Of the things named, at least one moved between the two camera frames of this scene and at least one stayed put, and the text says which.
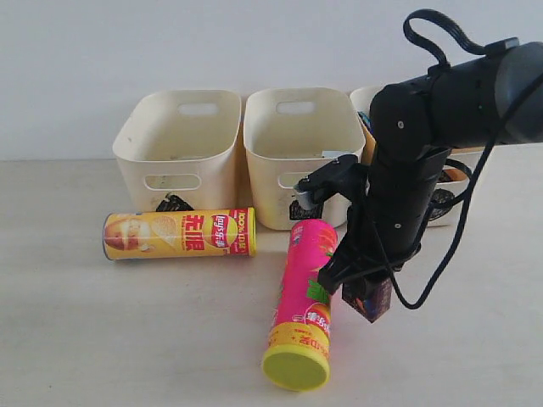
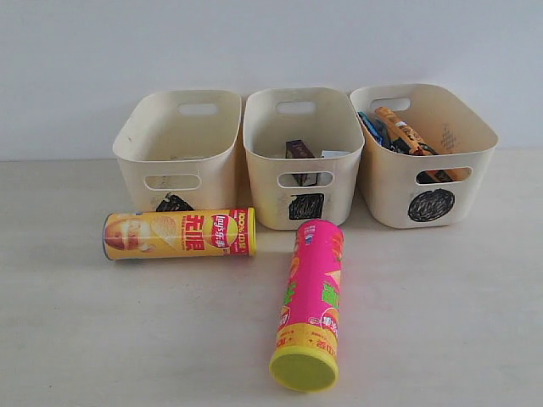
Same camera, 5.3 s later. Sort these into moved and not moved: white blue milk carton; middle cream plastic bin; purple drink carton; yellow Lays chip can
Moved: purple drink carton
Not moved: yellow Lays chip can; middle cream plastic bin; white blue milk carton
